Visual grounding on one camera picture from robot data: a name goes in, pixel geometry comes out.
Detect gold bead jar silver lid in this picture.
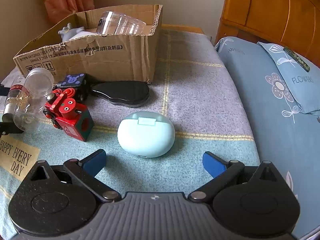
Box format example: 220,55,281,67
2,75,25,122

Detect clear plastic jar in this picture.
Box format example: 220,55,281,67
13,68,54,132

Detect red wooden toy train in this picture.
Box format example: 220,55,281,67
43,88,94,141

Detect black blue toy train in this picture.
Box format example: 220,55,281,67
53,73,89,103

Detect grey cat toy figure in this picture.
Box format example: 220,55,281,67
58,23,85,42

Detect black oval case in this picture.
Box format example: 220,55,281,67
91,81,150,108

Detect clear round container red label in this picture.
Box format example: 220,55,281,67
96,11,146,35

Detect striped towel blanket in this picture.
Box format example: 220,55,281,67
1,31,259,239

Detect blue floral pillow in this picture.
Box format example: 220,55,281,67
258,42,320,115

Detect cardboard box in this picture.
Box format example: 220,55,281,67
13,4,163,82

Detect wooden headboard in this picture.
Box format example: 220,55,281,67
215,0,319,66

